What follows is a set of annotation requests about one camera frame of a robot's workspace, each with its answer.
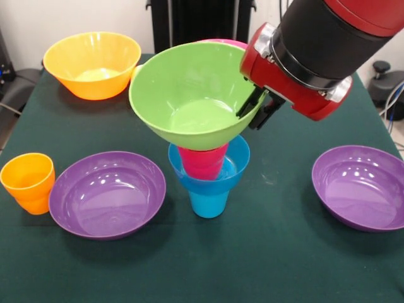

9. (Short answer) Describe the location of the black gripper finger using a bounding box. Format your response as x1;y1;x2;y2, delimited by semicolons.
235;87;266;119
247;94;286;131

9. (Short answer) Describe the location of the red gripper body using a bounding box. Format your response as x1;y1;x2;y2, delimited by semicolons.
239;22;354;122

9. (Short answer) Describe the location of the large pink plastic bowl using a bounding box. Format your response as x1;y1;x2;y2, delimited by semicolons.
197;38;250;51

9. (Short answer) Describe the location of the green plastic bowl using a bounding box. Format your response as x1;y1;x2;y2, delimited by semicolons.
128;42;266;152

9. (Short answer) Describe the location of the red plastic cup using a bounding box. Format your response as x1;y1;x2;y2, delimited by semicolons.
177;142;230;181

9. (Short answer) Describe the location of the small blue plastic bowl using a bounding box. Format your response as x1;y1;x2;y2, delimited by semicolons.
167;134;251;194

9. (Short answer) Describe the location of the blue plastic cup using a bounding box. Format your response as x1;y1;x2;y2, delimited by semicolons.
188;189;230;219

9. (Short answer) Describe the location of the yellow orange plastic cup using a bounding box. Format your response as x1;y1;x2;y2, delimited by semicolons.
130;64;145;83

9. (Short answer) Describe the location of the shallow purple plastic bowl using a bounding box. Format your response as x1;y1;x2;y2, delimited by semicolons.
311;145;404;234
48;151;167;242

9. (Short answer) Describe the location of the black stand with knob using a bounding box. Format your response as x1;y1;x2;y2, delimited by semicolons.
367;61;404;108

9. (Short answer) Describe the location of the dark green tablecloth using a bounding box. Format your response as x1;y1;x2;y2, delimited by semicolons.
0;52;404;303

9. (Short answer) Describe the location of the large orange plastic bowl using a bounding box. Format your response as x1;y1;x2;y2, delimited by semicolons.
42;31;142;101

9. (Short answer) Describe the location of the black grey chair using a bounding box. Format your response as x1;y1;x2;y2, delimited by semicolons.
0;68;44;115

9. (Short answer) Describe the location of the black equipment box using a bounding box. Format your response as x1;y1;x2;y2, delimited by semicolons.
0;30;16;83

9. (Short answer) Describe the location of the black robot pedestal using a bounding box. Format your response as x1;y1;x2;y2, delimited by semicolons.
145;0;257;54

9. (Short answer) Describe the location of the light blue cable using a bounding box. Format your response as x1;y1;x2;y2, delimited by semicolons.
378;80;404;119

